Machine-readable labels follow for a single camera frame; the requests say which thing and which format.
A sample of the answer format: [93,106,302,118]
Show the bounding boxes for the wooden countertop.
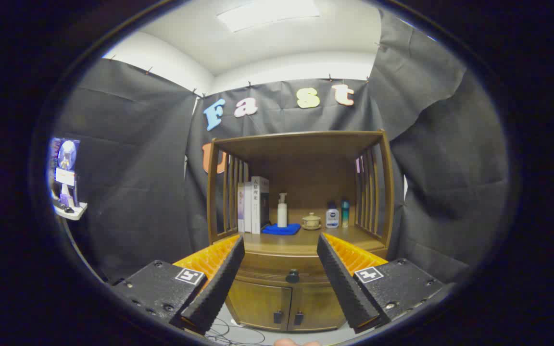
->
[236,208,387,256]

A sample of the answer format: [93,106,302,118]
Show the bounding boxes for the wooden drawer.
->
[233,251,335,285]

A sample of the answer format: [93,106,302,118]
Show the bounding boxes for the white side shelf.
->
[52,199,88,221]

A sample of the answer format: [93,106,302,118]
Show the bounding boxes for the thin white book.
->
[243,182,252,234]

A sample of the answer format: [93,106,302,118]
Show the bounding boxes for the blue folded cloth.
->
[262,223,302,236]

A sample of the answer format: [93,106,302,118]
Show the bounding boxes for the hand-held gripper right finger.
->
[316,233,446,334]

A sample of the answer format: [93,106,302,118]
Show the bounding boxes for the wooden cabinet door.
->
[289,284,347,332]
[227,280,292,331]

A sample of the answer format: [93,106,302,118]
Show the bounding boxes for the pale purple book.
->
[237,183,245,233]

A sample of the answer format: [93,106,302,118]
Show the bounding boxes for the white pump bottle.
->
[277,193,288,228]

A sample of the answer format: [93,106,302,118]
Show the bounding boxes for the thick book dark portrait cover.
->
[251,176,270,235]

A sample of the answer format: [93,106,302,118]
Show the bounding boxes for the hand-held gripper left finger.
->
[111,234,246,336]

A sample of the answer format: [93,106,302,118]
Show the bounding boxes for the black floor cables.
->
[205,317,268,346]

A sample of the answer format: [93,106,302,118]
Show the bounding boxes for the wooden cabinet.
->
[206,130,395,333]

